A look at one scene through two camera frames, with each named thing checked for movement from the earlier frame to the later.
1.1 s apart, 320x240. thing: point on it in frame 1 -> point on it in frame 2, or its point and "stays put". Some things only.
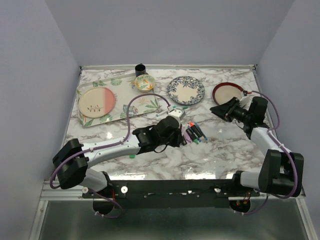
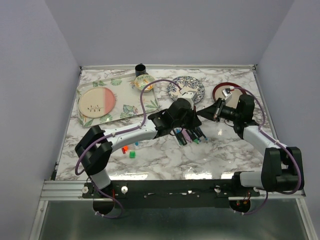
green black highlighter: x=192 y=136 stays put
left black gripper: x=178 y=138 -> x=194 y=121
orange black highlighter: x=195 y=130 stays put
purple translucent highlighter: x=186 y=136 stays put
